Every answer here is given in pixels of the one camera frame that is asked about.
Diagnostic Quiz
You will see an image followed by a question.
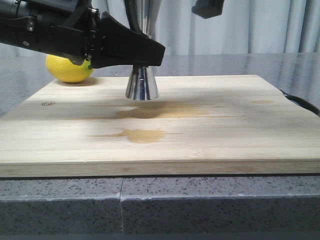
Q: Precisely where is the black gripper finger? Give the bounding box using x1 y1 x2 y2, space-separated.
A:
191 0 224 19
124 0 144 34
90 12 165 69

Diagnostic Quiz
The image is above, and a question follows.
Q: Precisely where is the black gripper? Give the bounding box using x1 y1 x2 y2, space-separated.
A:
0 0 100 65

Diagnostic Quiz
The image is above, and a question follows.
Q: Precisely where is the stainless steel double jigger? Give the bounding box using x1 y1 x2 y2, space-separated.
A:
125 0 161 101

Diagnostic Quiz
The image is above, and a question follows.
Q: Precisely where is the yellow lemon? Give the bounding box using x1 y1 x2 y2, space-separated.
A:
45 54 94 83

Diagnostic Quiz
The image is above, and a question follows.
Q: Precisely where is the grey curtain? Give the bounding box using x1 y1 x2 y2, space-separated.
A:
0 0 320 57

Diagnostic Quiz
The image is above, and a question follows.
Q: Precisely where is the light wooden cutting board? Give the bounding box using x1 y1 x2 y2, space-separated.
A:
0 75 320 178

